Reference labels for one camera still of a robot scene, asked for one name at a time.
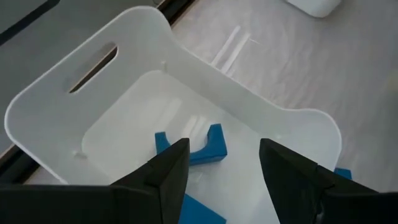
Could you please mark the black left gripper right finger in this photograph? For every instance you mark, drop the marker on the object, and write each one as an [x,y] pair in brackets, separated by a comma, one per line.
[295,193]

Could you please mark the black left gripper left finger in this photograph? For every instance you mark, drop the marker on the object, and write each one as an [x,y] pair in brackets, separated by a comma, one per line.
[155,196]

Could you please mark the blue arch block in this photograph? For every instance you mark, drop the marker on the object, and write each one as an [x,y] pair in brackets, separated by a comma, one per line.
[214,146]

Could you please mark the white plastic bin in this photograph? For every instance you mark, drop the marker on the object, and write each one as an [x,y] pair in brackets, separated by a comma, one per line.
[314,7]
[124,124]

